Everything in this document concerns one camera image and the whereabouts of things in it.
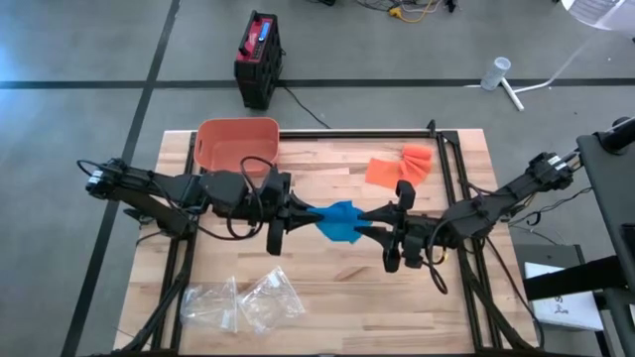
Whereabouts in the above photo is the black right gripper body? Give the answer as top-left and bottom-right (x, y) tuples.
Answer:
(384, 179), (455, 273)

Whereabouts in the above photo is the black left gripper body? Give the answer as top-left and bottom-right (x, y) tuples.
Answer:
(247, 169), (299, 257)

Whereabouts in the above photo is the blue elastic bandage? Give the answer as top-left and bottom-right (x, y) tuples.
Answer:
(306, 199), (374, 245)

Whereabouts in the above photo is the orange elastic bandage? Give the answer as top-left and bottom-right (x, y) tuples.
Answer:
(364, 143), (434, 190)

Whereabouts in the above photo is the orange plastic basket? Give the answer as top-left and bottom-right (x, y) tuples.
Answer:
(193, 117), (281, 179)

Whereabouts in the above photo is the clear plastic bag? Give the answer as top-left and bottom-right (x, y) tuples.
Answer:
(179, 276), (240, 334)
(236, 266), (308, 335)

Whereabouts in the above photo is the grey cabinet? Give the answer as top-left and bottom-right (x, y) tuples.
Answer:
(512, 243), (579, 282)

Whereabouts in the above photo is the black red power station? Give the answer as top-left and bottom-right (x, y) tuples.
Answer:
(233, 9), (285, 111)

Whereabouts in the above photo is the white floor stand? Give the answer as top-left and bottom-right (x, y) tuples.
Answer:
(463, 0), (635, 113)

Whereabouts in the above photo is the white cardboard box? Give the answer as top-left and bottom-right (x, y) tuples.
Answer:
(524, 261), (607, 332)

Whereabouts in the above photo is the dark grey equipment stand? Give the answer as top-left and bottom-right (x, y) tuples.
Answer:
(523, 116), (635, 357)

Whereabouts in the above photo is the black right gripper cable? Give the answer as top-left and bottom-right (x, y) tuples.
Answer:
(424, 217), (450, 297)

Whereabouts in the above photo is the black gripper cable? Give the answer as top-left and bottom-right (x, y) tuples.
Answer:
(424, 217), (450, 297)
(225, 156), (277, 242)

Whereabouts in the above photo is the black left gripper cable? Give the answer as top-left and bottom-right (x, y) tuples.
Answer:
(225, 156), (277, 242)

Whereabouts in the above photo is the black aluminium table frame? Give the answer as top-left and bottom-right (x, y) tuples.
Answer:
(111, 118), (545, 357)

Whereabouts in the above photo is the black power cable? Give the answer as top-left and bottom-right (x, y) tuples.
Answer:
(280, 81), (332, 131)

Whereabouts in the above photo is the yellow floor cable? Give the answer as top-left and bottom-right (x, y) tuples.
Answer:
(388, 0), (444, 25)

